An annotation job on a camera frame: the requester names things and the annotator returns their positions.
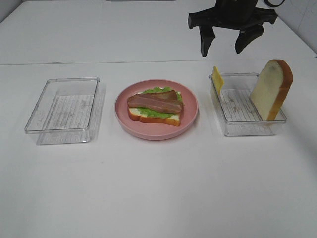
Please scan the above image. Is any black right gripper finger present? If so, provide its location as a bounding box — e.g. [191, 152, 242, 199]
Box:
[235, 25, 264, 54]
[199, 26, 215, 57]

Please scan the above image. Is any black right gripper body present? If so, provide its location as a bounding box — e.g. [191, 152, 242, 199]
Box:
[188, 0, 277, 30]

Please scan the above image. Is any yellow cheese slice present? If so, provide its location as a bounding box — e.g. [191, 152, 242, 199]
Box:
[211, 66, 224, 95]

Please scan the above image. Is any bread slice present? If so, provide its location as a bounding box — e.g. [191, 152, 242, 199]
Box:
[250, 59, 293, 121]
[127, 102, 184, 126]

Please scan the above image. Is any bacon strip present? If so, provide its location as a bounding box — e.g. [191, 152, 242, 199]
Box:
[136, 90, 182, 101]
[127, 94, 183, 114]

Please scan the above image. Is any green lettuce leaf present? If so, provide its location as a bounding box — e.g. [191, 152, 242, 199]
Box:
[136, 87, 183, 119]

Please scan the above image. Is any clear plastic right tray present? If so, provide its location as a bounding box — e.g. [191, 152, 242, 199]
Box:
[211, 73, 287, 136]

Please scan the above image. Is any clear plastic tray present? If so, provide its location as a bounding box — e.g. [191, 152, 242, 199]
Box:
[211, 73, 287, 136]
[24, 77, 102, 145]

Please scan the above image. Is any pink round plate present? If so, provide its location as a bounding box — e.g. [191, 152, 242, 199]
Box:
[114, 79, 199, 140]

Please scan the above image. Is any clear plastic left tray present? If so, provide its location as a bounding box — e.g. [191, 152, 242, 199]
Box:
[24, 77, 102, 145]

